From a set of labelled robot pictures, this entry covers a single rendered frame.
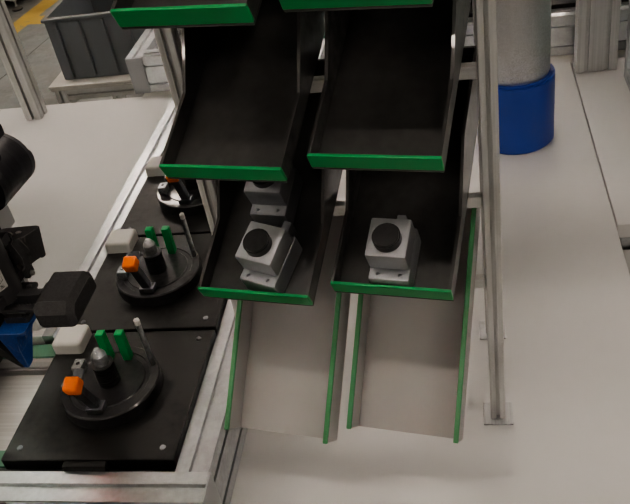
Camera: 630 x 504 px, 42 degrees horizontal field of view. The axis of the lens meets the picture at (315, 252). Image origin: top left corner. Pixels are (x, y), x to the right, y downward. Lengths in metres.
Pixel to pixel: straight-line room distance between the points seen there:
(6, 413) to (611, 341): 0.91
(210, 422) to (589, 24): 1.29
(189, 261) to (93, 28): 1.79
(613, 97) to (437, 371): 1.07
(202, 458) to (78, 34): 2.19
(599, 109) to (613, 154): 0.19
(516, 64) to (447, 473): 0.83
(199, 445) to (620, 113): 1.17
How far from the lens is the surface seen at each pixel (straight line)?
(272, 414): 1.04
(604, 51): 2.03
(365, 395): 1.02
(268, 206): 0.93
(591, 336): 1.31
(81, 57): 3.10
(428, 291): 0.86
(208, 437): 1.10
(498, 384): 1.15
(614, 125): 1.83
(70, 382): 1.08
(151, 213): 1.53
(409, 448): 1.16
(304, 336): 1.02
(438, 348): 1.00
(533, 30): 1.62
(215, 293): 0.92
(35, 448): 1.17
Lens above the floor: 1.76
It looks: 37 degrees down
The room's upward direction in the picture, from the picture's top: 11 degrees counter-clockwise
